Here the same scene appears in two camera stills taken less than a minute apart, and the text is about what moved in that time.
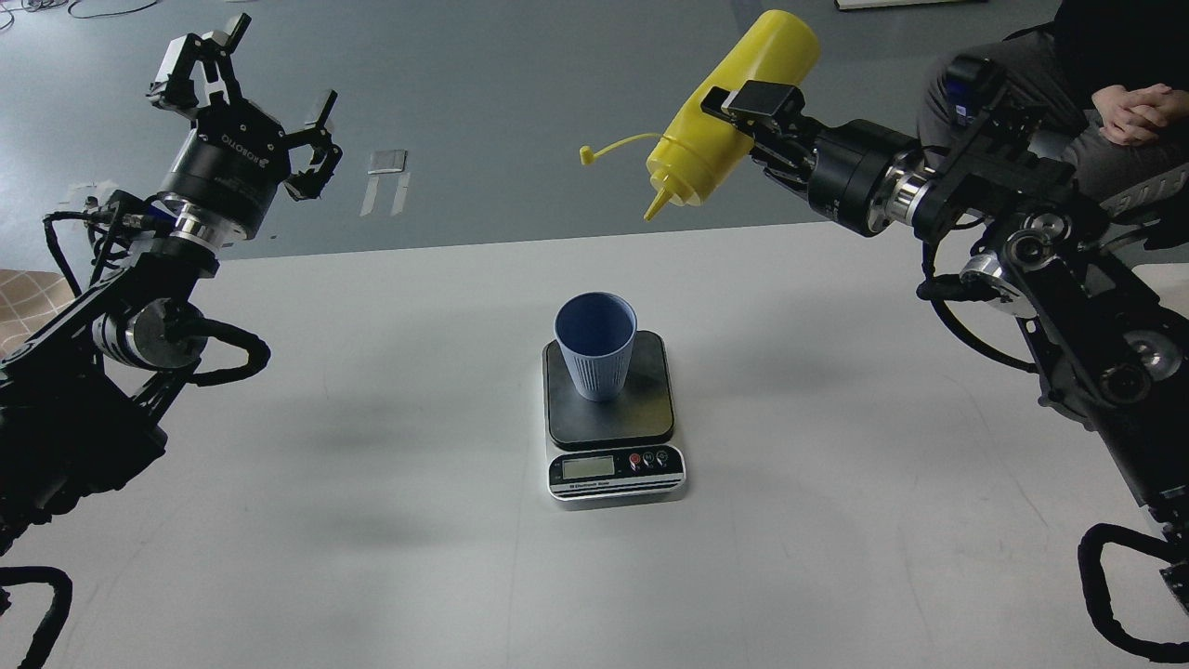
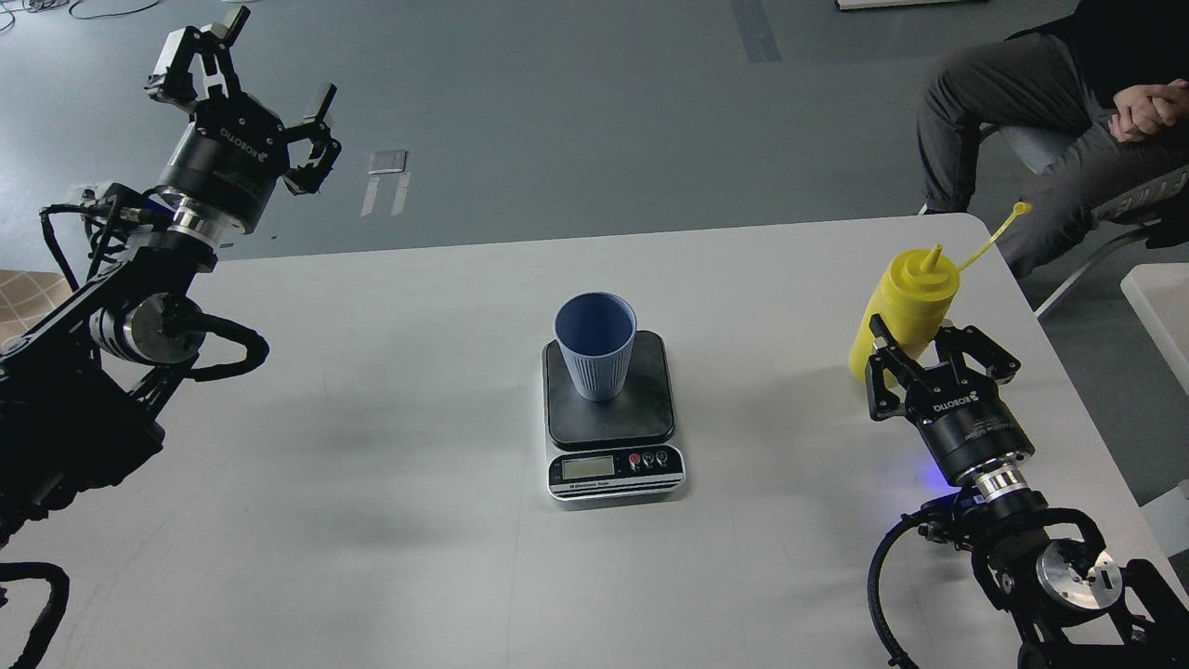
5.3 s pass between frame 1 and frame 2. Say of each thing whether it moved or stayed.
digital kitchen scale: stayed
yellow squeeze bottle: moved
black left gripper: stayed
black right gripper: moved
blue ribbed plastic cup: stayed
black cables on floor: stayed
